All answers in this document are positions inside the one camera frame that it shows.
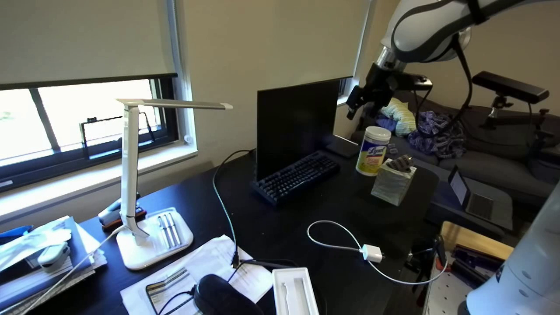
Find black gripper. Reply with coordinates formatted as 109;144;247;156
345;61;412;123

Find small dark object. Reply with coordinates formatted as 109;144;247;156
386;154;415;173

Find grey cardboard box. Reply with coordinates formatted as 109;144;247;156
370;159;419;208

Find black rounded object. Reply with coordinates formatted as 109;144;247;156
195;273;265;315

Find yellow green cloth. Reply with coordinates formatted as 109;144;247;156
382;96;419;137

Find black computer monitor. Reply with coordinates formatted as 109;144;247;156
254;77;344;182

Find purple patterned clothes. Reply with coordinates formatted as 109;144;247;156
408;109;470;159

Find black computer keyboard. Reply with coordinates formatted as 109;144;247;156
251;149;342;207

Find white charger adapter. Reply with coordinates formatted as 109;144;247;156
359;243;386;264

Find open grey laptop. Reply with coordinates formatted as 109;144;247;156
447;165;515;233

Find grey sofa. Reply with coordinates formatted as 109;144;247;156
349;98;560;214

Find wooden board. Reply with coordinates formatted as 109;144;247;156
440;219;517;261

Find white rectangular tray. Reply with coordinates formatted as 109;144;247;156
272;266;321;315

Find white paper sheets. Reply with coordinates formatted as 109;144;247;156
120;233;277;315

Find grey robot mounting plate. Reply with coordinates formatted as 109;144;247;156
422;256;487;315

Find silver pen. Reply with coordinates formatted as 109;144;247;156
156;214;174;249
165;210;183;245

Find white desk lamp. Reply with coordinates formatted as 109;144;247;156
114;96;235;271

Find blue and red stapler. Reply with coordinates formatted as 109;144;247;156
97;196;149;231

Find beige roller blind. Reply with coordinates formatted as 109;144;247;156
0;0;179;89

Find white and blue device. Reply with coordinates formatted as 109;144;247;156
36;242;74;273

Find stack of papers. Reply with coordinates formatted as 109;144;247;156
0;215;111;315

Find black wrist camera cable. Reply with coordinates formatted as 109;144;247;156
452;33;477;119

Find white charger cable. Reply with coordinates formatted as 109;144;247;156
305;219;454;287

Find black camera on stand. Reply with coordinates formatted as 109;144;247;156
471;70;552;130

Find thin grey desk cable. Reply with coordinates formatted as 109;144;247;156
211;149;256;259

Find dark window frame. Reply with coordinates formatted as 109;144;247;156
0;72;181;191

